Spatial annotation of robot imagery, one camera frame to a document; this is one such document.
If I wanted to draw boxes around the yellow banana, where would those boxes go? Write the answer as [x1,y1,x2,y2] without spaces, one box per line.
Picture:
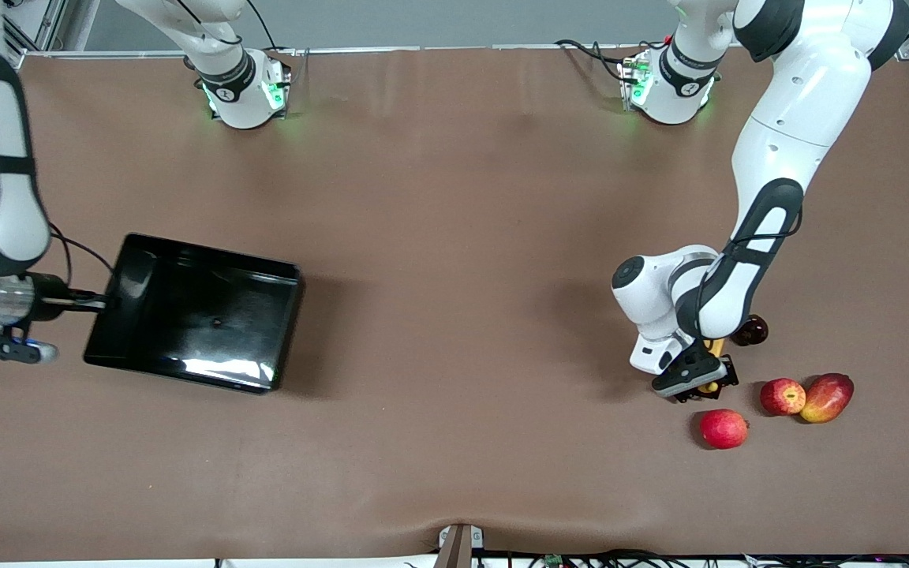
[698,338,727,394]

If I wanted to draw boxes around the red yellow apple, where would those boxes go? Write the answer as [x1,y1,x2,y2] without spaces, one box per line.
[760,378,807,417]

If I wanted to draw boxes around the black plastic box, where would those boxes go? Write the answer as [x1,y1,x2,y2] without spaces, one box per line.
[82,233,303,395]

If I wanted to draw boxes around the dark purple plum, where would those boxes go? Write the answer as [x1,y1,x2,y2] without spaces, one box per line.
[731,314,769,348]

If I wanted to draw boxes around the red yellow mango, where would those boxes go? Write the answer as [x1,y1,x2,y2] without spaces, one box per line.
[799,373,855,424]

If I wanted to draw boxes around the metal table clamp bracket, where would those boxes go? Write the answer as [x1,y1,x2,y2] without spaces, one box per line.
[435,523,485,568]

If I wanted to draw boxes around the aluminium frame post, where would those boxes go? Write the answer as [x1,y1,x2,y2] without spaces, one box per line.
[6,0,100,80]

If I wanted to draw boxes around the black left base cables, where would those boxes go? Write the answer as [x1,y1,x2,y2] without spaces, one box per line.
[555,38,645,88]

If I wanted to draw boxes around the black right base cable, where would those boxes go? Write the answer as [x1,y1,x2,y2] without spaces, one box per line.
[245,0,282,53]

